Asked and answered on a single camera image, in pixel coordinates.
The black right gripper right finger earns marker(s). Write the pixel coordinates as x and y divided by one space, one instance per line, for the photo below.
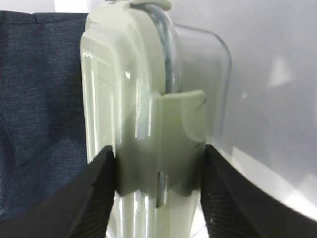
233 207

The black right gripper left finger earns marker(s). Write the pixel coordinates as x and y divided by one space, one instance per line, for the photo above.
81 209

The navy blue insulated lunch bag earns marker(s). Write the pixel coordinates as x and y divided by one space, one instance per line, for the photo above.
42 130

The glass container with green lid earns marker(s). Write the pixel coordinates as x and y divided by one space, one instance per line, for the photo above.
155 92

